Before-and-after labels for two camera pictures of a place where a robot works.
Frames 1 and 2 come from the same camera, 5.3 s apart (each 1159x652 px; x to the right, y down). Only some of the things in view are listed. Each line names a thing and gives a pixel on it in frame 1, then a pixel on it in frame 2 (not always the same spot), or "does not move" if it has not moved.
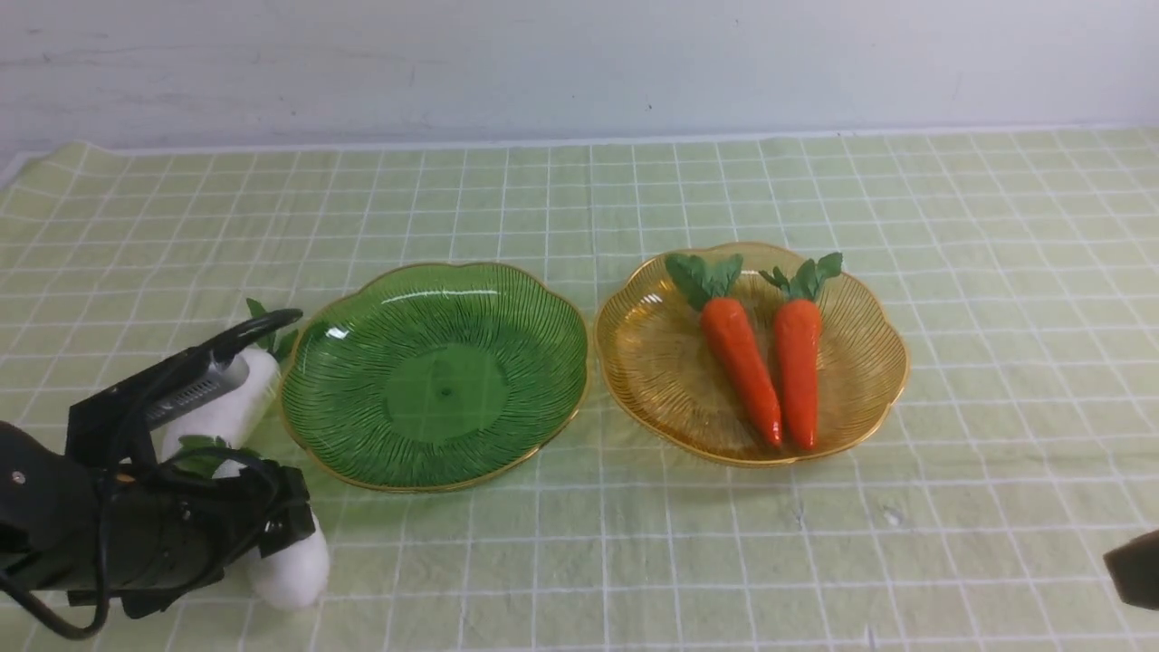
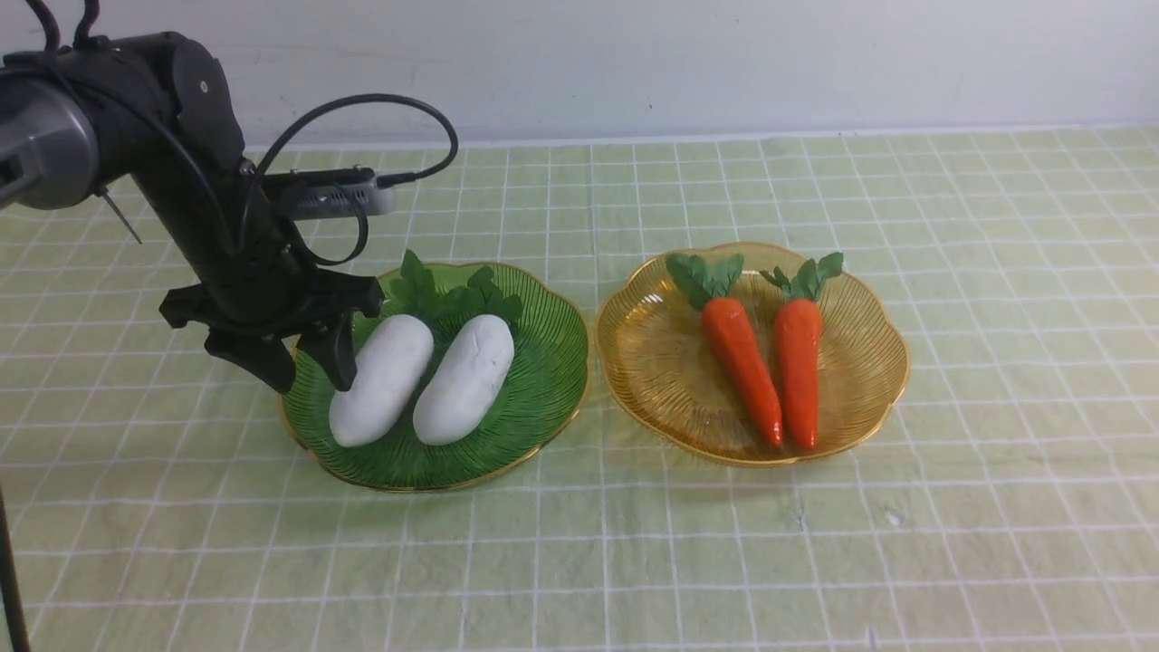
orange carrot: [800, 335] does not move
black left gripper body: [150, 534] → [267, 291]
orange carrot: [734, 336] does not move
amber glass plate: [659, 381] does not move
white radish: [239, 422] → [475, 368]
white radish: [292, 578] → [392, 364]
